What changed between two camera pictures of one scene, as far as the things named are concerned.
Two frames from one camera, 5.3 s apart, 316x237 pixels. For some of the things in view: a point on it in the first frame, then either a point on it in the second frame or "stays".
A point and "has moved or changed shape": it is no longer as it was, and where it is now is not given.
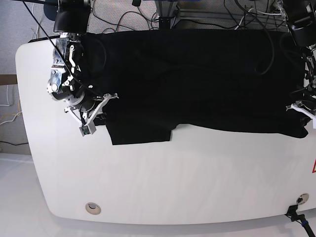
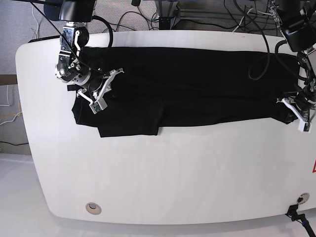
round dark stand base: x=50 y=10 stays
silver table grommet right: x=302 y=198 stays
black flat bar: x=45 y=38 stays
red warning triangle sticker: x=314 y=168 stays
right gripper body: x=87 y=115 → x=99 y=85
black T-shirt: x=166 y=80 has moved or changed shape
